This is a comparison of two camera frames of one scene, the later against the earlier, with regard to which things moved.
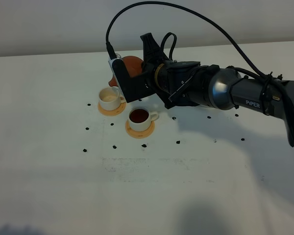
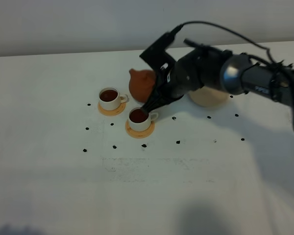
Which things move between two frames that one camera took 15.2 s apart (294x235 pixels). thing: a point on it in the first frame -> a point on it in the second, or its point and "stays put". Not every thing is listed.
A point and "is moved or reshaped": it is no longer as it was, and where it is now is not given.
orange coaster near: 139,134 stays put
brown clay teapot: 133,66 is moved or reshaped
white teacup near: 140,118 stays put
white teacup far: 110,98 stays put
